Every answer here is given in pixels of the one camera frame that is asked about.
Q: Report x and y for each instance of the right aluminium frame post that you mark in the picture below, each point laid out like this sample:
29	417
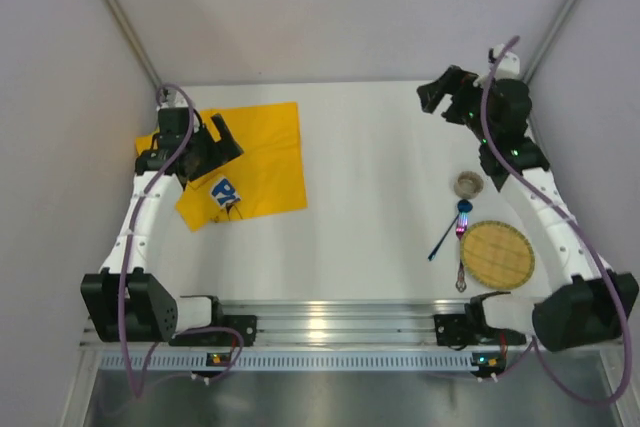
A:
551	35

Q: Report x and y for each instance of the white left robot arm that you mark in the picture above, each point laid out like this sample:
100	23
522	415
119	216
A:
126	302

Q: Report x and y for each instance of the aluminium frame post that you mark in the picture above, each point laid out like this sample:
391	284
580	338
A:
551	35
132	40

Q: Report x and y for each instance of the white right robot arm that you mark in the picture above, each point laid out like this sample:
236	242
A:
588	303

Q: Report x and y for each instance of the aluminium mounting rail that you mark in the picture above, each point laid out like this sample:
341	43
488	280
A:
316	324

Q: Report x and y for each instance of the iridescent purple metal fork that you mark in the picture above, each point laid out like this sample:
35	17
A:
460	252

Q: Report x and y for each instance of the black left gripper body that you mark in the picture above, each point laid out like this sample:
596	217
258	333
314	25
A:
211	148

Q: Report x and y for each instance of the left aluminium frame post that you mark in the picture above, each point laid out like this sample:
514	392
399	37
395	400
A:
132	40

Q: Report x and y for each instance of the slotted grey cable duct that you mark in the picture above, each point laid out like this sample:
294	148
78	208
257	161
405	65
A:
318	361

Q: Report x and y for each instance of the yellow cartoon print cloth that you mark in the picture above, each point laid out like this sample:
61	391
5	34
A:
267	179

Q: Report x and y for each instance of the round woven bamboo plate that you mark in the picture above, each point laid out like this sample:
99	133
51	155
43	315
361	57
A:
497	255

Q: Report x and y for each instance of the blue metal spoon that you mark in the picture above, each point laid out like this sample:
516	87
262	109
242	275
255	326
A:
463	206

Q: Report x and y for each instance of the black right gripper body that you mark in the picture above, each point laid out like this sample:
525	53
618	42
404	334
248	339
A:
451	97

